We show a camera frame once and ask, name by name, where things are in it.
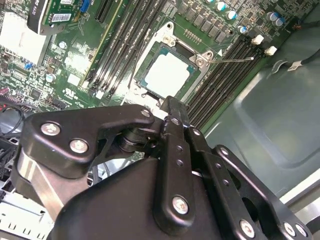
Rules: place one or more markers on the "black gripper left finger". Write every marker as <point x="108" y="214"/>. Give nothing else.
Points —
<point x="75" y="130"/>

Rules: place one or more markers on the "silver square CPU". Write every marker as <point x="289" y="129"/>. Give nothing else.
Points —
<point x="167" y="72"/>

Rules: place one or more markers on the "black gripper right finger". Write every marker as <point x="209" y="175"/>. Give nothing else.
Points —
<point x="217" y="172"/>

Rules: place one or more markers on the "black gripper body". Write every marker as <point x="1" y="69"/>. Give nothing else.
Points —
<point x="112" y="212"/>

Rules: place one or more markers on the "metal socket cover frame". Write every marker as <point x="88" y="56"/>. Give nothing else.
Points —
<point x="142" y="100"/>

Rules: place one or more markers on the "thin metal locking lever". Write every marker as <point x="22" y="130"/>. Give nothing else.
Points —
<point x="232" y="60"/>

